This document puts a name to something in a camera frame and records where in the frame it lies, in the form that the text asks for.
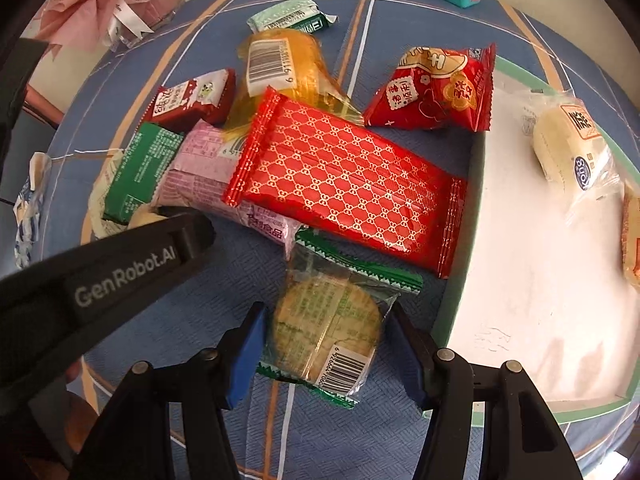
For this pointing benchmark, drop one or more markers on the light green snack packet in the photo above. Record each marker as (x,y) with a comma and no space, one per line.
(285,12)

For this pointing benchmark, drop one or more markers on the dark green snack packet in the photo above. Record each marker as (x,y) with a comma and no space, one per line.
(140,170)

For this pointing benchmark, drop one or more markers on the yellow cake clear packet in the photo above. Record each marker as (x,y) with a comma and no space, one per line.
(295,65)

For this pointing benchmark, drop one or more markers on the reddish wooden chair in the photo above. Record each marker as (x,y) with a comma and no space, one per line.
(42,105)

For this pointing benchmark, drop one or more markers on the blue plaid tablecloth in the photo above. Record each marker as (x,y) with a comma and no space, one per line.
(400,25)

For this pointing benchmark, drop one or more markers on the pink ribbon flower bouquet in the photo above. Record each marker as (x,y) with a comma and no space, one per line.
(80,15)

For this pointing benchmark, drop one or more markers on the round biscuit clear green packet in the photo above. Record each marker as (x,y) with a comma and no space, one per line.
(325,325)

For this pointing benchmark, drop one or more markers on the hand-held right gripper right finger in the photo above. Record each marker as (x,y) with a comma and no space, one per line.
(407,365)

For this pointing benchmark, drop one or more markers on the blue and white tissue packet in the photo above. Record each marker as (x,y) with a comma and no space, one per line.
(30,210)

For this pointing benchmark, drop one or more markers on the pink snack packet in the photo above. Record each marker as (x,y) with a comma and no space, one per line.
(200,180)

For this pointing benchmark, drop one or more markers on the white tray with green rim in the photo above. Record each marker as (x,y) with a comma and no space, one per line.
(525,260)

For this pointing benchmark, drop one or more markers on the orange snack packet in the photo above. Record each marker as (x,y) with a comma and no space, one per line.
(631,235)

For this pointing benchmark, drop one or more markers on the red triangular snack packet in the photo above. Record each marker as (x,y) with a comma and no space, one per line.
(435,90)

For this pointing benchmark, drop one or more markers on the white cake clear packet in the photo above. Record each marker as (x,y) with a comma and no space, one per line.
(560,150)

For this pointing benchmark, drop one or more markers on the red gold-patterned wafer packet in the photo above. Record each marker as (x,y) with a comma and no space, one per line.
(345,175)

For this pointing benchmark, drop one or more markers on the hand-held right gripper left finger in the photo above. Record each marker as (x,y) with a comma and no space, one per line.
(245,355)

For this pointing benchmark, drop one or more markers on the dark red milk snack packet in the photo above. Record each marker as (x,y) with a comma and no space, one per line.
(195,100)

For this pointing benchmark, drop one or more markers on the glass vase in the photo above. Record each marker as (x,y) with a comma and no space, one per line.
(155,10)

